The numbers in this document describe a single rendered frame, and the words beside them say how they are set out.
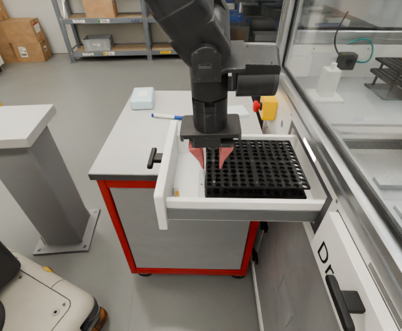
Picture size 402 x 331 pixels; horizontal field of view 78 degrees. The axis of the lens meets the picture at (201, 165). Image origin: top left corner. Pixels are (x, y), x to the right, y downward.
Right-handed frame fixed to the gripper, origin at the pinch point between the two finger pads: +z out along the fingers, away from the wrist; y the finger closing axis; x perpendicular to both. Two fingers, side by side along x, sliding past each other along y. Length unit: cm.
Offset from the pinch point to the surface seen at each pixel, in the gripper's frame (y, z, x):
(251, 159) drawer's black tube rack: -9.3, 6.9, -9.3
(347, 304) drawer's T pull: -18.4, 5.5, 23.3
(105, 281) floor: 57, 94, -17
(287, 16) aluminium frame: -23, -15, -48
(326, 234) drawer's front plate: -20.4, 7.8, 11.0
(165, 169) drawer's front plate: 9.8, 2.9, -1.9
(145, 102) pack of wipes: 29, 17, -59
